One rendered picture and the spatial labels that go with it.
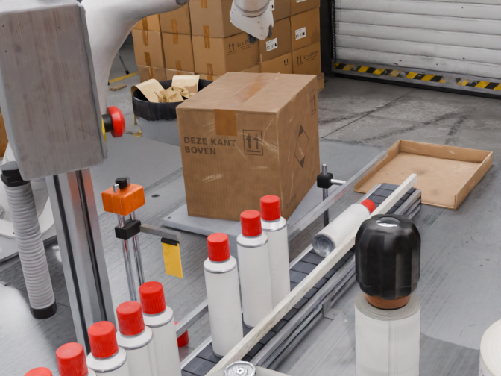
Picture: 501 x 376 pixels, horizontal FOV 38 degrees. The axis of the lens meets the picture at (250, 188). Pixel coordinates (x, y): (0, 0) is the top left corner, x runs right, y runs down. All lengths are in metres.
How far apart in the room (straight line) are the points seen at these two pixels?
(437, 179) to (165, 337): 1.08
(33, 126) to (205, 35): 3.94
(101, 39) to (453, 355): 0.80
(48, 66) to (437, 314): 0.85
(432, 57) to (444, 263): 4.12
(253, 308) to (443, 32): 4.42
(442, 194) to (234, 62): 3.08
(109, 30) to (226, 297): 0.52
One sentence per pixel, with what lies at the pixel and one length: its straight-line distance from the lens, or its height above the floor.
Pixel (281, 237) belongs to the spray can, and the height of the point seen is 1.02.
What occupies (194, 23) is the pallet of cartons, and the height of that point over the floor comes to 0.72.
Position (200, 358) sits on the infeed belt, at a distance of 1.21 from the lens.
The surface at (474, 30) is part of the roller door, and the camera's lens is 5.40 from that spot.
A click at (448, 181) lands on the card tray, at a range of 1.92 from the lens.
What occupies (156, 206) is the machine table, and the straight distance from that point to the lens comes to 1.87.
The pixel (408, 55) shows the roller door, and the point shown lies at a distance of 5.68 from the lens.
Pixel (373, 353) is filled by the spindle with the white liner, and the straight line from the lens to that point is 0.98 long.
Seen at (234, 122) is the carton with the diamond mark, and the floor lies 1.09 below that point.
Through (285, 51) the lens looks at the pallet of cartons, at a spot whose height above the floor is 0.41.
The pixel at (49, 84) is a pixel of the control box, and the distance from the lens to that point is 0.84.
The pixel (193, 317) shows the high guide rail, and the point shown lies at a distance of 1.16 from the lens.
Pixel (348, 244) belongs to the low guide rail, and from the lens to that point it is 1.44.
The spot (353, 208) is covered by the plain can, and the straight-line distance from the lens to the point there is 1.54.
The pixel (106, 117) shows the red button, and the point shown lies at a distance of 0.89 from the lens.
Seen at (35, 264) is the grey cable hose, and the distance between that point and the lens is 0.96.
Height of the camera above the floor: 1.59
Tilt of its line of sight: 23 degrees down
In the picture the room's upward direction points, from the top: 4 degrees counter-clockwise
